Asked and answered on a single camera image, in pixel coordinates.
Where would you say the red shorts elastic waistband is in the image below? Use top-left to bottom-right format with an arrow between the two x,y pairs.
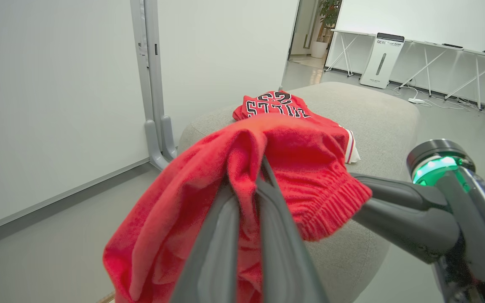
103,114 -> 373,303

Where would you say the white folding table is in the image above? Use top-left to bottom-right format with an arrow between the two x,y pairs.
325,29 -> 378,77
398,40 -> 465,98
445,48 -> 485,111

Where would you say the red basketball jersey black lettering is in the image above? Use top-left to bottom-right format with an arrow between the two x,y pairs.
232,90 -> 361,165

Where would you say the green potted plant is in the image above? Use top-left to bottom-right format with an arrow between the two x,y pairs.
316,0 -> 343,43

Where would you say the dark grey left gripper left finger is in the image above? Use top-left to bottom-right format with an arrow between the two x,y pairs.
170,177 -> 241,303

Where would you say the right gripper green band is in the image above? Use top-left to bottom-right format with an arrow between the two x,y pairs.
349,139 -> 485,303

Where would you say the white plant pot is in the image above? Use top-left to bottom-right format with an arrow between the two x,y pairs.
311,40 -> 330,59

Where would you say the white air purifier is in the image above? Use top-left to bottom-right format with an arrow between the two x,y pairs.
360,32 -> 405,89

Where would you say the grey partition post with foot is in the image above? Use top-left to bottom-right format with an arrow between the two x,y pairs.
130,0 -> 179,170

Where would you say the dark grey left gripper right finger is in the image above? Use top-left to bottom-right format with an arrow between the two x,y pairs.
255,156 -> 331,303

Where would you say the white floor cable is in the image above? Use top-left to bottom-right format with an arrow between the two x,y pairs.
388,83 -> 485,120

